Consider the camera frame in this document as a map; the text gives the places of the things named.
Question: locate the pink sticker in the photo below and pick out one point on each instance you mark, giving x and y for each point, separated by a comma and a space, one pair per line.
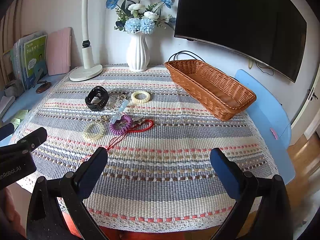
274, 133

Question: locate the black wall television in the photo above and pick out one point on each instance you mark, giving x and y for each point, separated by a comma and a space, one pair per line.
272, 32

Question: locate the white ribbed vase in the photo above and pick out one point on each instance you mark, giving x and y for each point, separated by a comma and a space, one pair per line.
137, 54

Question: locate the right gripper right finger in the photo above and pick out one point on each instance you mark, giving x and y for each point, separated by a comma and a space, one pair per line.
273, 219

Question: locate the small brown stand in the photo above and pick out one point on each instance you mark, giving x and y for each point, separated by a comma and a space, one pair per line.
44, 85

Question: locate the blue white flower bouquet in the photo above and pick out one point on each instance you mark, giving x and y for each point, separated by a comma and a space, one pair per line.
135, 17

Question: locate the light blue hair clip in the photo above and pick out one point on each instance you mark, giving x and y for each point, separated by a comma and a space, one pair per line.
120, 112

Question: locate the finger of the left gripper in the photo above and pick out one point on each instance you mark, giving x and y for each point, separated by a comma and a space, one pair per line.
6, 131
33, 140

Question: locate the black wrist watch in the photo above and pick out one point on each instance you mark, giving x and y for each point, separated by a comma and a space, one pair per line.
97, 98

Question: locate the brown wicker basket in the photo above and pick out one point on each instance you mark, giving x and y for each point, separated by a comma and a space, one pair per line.
220, 94

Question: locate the blue chair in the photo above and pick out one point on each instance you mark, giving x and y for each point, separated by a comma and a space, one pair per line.
267, 112

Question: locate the pink folder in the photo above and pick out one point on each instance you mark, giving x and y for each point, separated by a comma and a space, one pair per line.
58, 51

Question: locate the white door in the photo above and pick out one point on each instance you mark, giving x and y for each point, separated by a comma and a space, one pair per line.
307, 113

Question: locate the striped woven tablecloth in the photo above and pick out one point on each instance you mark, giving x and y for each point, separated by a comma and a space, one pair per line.
159, 180

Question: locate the white desk lamp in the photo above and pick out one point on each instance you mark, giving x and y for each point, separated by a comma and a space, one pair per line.
89, 68

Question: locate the green book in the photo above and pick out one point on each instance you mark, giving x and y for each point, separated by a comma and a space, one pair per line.
34, 59

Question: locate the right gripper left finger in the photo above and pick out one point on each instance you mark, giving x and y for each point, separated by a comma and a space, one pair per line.
45, 219

